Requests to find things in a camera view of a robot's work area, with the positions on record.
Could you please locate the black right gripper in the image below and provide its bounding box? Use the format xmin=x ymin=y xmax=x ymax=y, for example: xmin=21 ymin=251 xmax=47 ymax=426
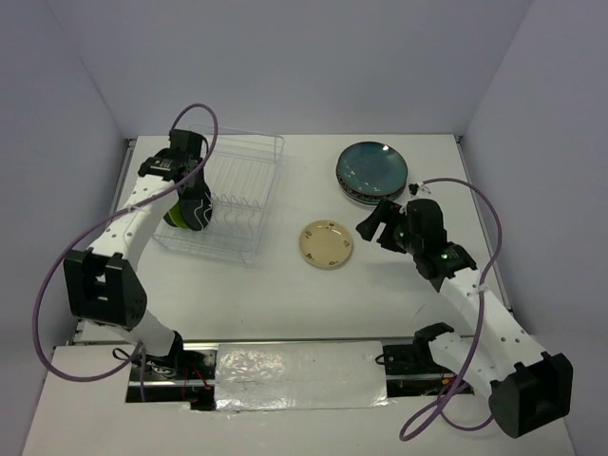
xmin=355 ymin=198 xmax=422 ymax=255

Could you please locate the blue white floral plate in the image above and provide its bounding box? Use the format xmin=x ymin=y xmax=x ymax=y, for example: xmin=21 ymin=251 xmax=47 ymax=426
xmin=340 ymin=185 xmax=405 ymax=207

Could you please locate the cream small plate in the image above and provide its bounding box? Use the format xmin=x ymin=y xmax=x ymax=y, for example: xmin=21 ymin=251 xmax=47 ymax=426
xmin=298 ymin=219 xmax=353 ymax=270

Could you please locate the dark green plate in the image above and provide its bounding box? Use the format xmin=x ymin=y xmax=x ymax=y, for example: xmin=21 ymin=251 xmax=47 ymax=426
xmin=335 ymin=142 xmax=409 ymax=195

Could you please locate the black plate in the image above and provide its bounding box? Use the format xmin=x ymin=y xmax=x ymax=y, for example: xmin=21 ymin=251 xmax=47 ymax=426
xmin=179 ymin=180 xmax=213 ymax=231

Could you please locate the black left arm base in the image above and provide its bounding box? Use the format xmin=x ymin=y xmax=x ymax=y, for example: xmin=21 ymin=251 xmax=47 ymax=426
xmin=124 ymin=350 xmax=218 ymax=411

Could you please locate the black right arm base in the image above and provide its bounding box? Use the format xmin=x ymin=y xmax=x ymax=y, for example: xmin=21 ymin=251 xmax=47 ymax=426
xmin=374 ymin=343 xmax=456 ymax=398

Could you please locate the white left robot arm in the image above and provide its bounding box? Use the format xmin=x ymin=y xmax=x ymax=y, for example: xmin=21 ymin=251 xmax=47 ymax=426
xmin=63 ymin=129 xmax=213 ymax=379

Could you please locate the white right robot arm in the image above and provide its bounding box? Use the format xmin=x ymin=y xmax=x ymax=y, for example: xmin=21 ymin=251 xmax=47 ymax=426
xmin=356 ymin=199 xmax=574 ymax=438

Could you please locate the lime green plate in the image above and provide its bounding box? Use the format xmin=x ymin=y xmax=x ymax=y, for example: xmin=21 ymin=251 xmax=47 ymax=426
xmin=163 ymin=202 xmax=188 ymax=229

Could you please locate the silver foil sheet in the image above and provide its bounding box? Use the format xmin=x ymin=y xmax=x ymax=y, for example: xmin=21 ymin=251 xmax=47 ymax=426
xmin=215 ymin=341 xmax=389 ymax=411

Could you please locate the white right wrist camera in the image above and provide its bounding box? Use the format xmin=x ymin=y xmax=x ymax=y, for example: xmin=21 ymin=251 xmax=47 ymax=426
xmin=408 ymin=182 xmax=431 ymax=198

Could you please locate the clear wire dish rack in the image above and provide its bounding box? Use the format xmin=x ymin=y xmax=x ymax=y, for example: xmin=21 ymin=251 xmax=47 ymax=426
xmin=154 ymin=128 xmax=284 ymax=264

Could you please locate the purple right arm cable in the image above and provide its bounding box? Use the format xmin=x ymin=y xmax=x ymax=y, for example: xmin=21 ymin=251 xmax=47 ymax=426
xmin=398 ymin=177 xmax=504 ymax=441

